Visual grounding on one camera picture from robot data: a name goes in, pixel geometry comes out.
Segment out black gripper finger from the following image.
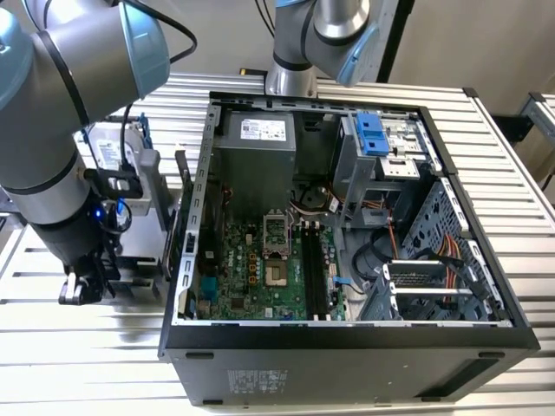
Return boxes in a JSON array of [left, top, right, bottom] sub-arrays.
[[98, 253, 122, 300], [59, 270, 105, 307]]

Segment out grey parts rack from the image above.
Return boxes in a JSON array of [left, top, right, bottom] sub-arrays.
[[60, 149, 186, 307]]

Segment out blue grey board connector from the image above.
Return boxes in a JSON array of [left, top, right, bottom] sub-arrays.
[[199, 276, 218, 302]]

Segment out hard disk in blue carrier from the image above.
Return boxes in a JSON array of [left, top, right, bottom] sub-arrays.
[[72, 113, 151, 174]]

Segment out graphics card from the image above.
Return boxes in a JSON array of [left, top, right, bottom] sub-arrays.
[[163, 144, 196, 281]]

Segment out CPU socket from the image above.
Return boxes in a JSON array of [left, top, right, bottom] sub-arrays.
[[264, 258, 291, 289]]

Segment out metal socket cover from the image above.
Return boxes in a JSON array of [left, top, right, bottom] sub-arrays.
[[262, 209, 291, 260]]

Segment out grey power supply unit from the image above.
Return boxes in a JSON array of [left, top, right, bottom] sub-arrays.
[[213, 110, 298, 220]]

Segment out green motherboard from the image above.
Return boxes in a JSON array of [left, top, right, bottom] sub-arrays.
[[197, 216, 348, 322]]

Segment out black PC case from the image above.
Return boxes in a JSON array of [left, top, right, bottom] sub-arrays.
[[158, 89, 541, 408]]

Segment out metal drive cage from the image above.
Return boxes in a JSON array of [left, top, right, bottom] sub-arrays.
[[333, 113, 437, 229]]

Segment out blue drive latch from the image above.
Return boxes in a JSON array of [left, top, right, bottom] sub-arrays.
[[354, 111, 388, 158]]

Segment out metal disk bay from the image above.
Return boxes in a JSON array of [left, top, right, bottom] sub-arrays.
[[359, 258, 504, 322]]

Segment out neighbouring metal slat table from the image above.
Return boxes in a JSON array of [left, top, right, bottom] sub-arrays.
[[489, 91, 555, 192]]

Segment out wrist camera with black bracket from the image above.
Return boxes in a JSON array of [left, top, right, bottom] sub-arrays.
[[84, 166, 153, 218]]

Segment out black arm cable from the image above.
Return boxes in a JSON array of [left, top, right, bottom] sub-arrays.
[[116, 0, 199, 65], [118, 102, 135, 171]]

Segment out black yellow wire loom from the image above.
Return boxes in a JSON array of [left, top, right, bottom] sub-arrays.
[[289, 181, 348, 218]]

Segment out black data cables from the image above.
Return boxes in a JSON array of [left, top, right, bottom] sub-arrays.
[[352, 236, 391, 288]]

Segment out thin orange wire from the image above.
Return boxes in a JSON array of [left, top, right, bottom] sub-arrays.
[[387, 216, 400, 261]]

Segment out orange yellow red wire bundle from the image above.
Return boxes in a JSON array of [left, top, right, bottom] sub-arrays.
[[436, 233, 467, 304]]

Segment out black metal post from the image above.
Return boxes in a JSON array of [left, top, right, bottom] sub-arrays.
[[375, 0, 417, 84]]

